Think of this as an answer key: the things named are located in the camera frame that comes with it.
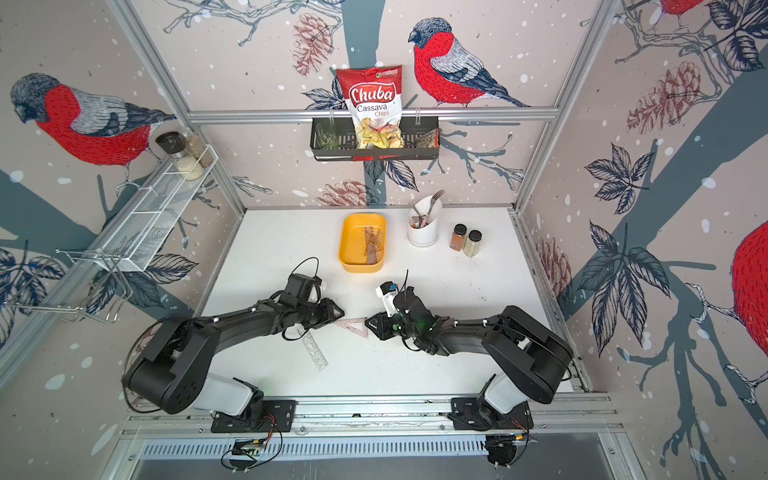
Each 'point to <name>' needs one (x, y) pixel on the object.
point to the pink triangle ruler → (357, 325)
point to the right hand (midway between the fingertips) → (367, 322)
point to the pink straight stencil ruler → (374, 244)
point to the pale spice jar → (472, 244)
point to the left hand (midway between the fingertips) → (345, 309)
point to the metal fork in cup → (437, 195)
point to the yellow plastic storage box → (352, 256)
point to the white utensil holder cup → (423, 221)
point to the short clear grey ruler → (317, 356)
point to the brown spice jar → (458, 237)
